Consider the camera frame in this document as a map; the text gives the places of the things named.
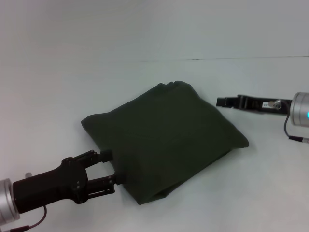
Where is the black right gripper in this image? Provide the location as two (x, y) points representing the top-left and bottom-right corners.
(216, 94), (294, 116)

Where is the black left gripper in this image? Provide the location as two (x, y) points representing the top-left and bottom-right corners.
(12, 149), (127, 215)

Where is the dark green shirt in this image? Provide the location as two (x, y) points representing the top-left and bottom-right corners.
(81, 81), (250, 205)

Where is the right gripper cable with connectors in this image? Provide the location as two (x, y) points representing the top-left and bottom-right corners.
(269, 99), (309, 144)

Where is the gripper cable with connectors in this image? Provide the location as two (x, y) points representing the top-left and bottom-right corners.
(269, 99), (309, 144)
(7, 172), (48, 232)

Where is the left gripper cable with connectors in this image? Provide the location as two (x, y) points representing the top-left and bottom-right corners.
(7, 172), (48, 232)

